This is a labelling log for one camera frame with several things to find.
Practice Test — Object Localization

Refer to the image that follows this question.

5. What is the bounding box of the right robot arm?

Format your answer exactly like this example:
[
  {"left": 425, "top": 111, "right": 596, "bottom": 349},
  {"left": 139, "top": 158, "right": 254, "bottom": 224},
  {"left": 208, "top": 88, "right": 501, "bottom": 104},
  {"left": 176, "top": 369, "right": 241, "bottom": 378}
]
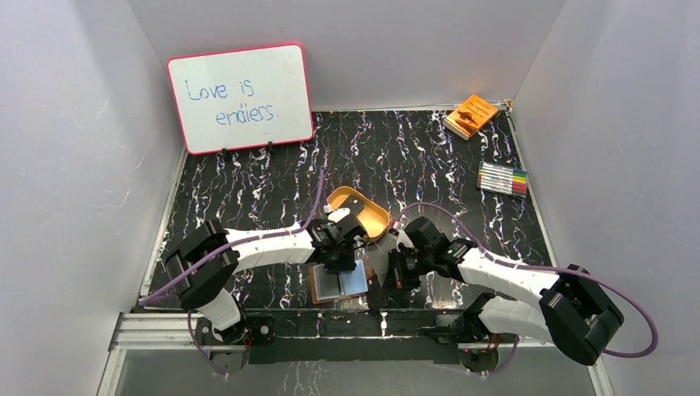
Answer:
[{"left": 385, "top": 217, "right": 624, "bottom": 365}]

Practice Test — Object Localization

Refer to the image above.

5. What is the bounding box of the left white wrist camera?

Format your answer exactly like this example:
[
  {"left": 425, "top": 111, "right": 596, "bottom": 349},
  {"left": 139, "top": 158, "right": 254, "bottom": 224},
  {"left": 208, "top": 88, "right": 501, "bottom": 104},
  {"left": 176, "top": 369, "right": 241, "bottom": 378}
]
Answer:
[{"left": 323, "top": 204, "right": 351, "bottom": 223}]

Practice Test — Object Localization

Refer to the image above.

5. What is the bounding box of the orange oval tray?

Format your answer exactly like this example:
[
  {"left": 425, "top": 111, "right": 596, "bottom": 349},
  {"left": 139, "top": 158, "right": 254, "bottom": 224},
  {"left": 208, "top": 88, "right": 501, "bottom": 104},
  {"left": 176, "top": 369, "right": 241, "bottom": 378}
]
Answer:
[{"left": 326, "top": 186, "right": 390, "bottom": 243}]

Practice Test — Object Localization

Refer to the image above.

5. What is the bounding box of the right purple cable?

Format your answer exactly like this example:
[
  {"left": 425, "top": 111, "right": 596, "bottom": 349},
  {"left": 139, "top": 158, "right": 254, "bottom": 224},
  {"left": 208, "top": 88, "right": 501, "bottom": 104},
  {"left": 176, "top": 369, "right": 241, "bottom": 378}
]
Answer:
[{"left": 399, "top": 202, "right": 660, "bottom": 378}]

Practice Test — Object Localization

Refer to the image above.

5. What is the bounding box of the orange book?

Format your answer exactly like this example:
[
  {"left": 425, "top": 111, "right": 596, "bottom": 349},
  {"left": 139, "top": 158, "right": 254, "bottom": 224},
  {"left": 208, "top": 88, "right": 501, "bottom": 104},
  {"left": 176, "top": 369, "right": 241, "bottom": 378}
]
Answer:
[{"left": 442, "top": 94, "right": 499, "bottom": 140}]

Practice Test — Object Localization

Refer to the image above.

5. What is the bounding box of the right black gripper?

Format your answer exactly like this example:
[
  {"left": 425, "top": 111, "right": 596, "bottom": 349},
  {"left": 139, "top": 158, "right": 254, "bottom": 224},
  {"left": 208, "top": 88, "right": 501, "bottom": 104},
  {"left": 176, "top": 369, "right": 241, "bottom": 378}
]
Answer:
[{"left": 379, "top": 247, "right": 434, "bottom": 298}]

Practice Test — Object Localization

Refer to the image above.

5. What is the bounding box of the black credit card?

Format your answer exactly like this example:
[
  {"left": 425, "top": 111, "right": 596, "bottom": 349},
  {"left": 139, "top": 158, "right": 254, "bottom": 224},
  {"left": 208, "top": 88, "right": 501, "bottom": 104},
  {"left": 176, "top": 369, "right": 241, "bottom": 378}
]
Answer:
[
  {"left": 339, "top": 196, "right": 365, "bottom": 217},
  {"left": 380, "top": 248, "right": 403, "bottom": 299}
]

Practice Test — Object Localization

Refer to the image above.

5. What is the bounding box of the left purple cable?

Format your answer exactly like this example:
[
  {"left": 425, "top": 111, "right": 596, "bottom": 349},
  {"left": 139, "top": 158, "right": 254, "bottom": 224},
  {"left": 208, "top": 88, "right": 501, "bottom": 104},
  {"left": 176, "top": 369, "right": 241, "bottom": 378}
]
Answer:
[{"left": 137, "top": 167, "right": 329, "bottom": 378}]

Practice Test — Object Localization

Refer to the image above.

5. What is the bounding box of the brown leather card holder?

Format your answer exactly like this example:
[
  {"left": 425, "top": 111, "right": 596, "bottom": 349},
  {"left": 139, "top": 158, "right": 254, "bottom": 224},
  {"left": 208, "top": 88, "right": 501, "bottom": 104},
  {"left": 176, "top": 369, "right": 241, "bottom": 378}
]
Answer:
[{"left": 310, "top": 259, "right": 376, "bottom": 304}]

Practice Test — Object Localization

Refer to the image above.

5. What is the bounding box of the purple cable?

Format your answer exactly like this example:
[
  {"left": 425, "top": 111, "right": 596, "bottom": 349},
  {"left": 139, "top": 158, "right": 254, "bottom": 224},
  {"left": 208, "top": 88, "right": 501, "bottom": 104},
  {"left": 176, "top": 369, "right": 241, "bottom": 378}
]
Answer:
[
  {"left": 399, "top": 202, "right": 660, "bottom": 378},
  {"left": 137, "top": 167, "right": 329, "bottom": 378}
]

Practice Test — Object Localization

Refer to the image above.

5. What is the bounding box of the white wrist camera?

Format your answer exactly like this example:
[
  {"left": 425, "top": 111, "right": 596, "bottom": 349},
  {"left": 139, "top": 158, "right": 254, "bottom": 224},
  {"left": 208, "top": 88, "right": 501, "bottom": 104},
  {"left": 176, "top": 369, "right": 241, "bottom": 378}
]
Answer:
[
  {"left": 388, "top": 221, "right": 415, "bottom": 251},
  {"left": 323, "top": 204, "right": 351, "bottom": 223}
]

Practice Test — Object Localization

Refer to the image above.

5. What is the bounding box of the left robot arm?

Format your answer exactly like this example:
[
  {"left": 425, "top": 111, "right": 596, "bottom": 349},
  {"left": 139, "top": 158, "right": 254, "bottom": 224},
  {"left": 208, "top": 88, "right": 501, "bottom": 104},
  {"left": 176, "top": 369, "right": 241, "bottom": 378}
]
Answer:
[{"left": 163, "top": 212, "right": 368, "bottom": 344}]

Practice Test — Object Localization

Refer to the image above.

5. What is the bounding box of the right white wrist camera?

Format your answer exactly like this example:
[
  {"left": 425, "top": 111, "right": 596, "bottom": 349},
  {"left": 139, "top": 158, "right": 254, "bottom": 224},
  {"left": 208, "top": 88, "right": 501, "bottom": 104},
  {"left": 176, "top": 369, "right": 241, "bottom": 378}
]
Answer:
[{"left": 388, "top": 221, "right": 415, "bottom": 251}]

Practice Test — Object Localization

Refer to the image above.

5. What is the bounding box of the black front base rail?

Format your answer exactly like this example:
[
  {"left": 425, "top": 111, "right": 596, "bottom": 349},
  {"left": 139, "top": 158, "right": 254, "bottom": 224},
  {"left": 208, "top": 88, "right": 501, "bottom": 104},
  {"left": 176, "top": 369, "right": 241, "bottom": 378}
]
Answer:
[{"left": 248, "top": 309, "right": 476, "bottom": 365}]

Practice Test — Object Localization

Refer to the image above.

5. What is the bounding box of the pink framed whiteboard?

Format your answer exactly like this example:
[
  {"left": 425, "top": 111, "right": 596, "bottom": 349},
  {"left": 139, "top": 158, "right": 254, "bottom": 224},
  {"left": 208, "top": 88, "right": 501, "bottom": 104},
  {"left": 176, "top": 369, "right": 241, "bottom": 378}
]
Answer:
[{"left": 166, "top": 43, "right": 315, "bottom": 155}]

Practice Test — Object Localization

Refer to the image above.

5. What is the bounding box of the coloured marker pen set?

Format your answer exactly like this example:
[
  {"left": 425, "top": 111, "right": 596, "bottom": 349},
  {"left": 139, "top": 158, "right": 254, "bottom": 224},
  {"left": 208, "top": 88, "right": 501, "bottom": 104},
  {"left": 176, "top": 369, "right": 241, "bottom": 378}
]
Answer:
[{"left": 476, "top": 161, "right": 528, "bottom": 199}]

